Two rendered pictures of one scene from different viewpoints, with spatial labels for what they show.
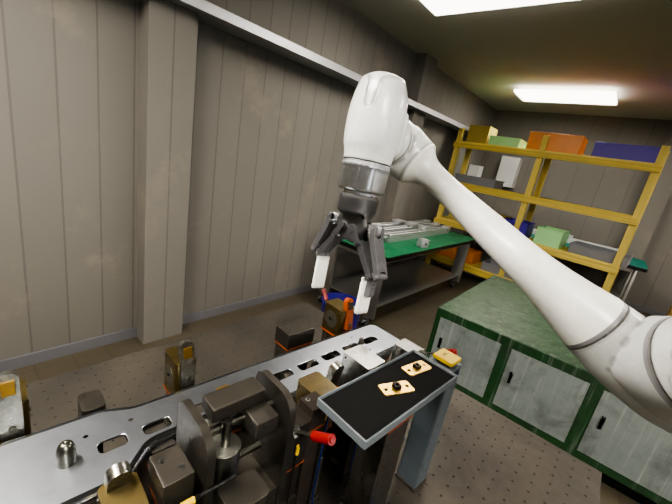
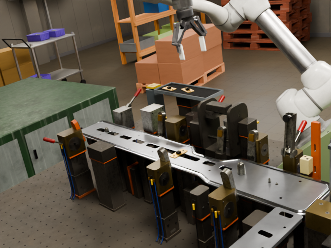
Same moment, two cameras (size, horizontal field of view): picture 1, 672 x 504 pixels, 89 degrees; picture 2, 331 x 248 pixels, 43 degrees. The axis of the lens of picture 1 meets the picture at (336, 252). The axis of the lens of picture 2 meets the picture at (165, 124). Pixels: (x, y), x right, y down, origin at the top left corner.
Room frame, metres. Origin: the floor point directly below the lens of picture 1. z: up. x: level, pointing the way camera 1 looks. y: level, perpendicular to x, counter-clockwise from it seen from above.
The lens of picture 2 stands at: (0.63, 1.90, 1.82)
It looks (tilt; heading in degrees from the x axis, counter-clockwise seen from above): 22 degrees down; 275
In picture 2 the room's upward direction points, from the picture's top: 8 degrees counter-clockwise
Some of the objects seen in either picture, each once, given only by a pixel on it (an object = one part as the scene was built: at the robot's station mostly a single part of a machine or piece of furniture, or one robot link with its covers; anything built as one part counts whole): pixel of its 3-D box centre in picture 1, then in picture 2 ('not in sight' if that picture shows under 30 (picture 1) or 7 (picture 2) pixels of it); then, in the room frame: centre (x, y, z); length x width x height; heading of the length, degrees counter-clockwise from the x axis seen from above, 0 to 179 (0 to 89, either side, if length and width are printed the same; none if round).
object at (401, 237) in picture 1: (404, 260); not in sight; (4.30, -0.90, 0.47); 2.47 x 0.93 x 0.94; 142
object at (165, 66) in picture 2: not in sight; (179, 57); (0.87, -4.35, 0.38); 1.29 x 0.92 x 0.76; 53
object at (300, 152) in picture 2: not in sight; (295, 190); (0.29, 0.40, 0.87); 0.10 x 0.07 x 0.35; 47
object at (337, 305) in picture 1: (330, 341); (74, 164); (1.32, -0.05, 0.88); 0.14 x 0.09 x 0.36; 47
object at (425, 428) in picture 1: (427, 422); (159, 124); (0.88, -0.37, 0.92); 0.08 x 0.08 x 0.44; 47
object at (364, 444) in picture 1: (394, 388); (187, 91); (0.69, -0.19, 1.16); 0.37 x 0.14 x 0.02; 137
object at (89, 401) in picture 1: (91, 443); (201, 224); (0.68, 0.53, 0.84); 0.10 x 0.05 x 0.29; 47
